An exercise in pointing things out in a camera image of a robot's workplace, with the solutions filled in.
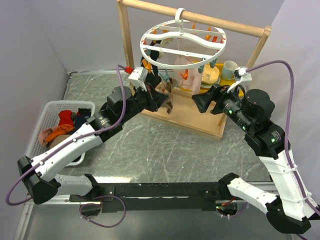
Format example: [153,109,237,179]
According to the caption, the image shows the wooden hanger rack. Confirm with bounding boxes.
[117,0,272,142]

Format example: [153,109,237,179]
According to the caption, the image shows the yellow plastic tray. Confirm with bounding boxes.
[199,62,245,98]

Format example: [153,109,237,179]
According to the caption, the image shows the pink sock in basket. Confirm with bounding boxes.
[38,128,53,148]

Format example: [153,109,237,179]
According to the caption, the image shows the white round clip hanger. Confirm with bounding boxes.
[139,8,227,70]

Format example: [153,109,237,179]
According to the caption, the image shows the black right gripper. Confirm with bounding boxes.
[191,81,253,132]

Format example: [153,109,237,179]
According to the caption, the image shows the black socks on hanger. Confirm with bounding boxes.
[140,40,161,76]

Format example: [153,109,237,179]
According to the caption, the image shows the orange sock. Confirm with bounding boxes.
[45,124,74,143]

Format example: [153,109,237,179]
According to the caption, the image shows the argyle patterned sock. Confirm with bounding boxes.
[156,77,178,114]

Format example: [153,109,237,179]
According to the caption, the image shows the brown ribbed sock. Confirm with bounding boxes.
[48,134,70,150]

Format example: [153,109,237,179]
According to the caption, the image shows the navy sock in basket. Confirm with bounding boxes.
[74,108,92,129]

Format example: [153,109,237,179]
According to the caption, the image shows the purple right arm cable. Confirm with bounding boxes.
[246,59,320,240]

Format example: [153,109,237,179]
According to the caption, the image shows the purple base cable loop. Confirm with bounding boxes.
[79,194,127,228]

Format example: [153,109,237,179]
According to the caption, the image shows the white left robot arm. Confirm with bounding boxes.
[17,83,168,205]

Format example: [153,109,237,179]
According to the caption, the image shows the red sock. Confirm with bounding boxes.
[58,110,74,127]

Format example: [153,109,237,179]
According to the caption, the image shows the light blue mug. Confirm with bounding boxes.
[221,60,238,80]

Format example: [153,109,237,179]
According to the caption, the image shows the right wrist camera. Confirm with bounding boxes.
[227,66,253,93]

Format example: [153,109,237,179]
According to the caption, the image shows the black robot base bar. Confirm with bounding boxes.
[69,182,233,213]

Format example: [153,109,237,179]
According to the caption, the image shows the cream sock on hanger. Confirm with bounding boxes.
[159,38,174,52]

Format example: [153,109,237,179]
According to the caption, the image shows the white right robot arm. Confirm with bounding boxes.
[191,84,320,235]

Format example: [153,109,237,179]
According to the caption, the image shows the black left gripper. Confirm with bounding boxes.
[119,81,169,124]

